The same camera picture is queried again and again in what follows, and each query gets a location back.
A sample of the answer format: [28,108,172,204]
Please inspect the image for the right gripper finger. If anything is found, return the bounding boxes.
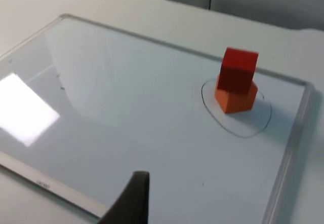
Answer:
[99,171,150,224]

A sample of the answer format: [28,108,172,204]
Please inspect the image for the red cube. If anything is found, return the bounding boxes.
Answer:
[217,47,260,94]

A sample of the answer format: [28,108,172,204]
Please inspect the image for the orange cube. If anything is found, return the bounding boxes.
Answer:
[214,76,259,114]

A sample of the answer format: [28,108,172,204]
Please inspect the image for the grey-framed whiteboard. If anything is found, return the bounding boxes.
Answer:
[0,13,315,224]

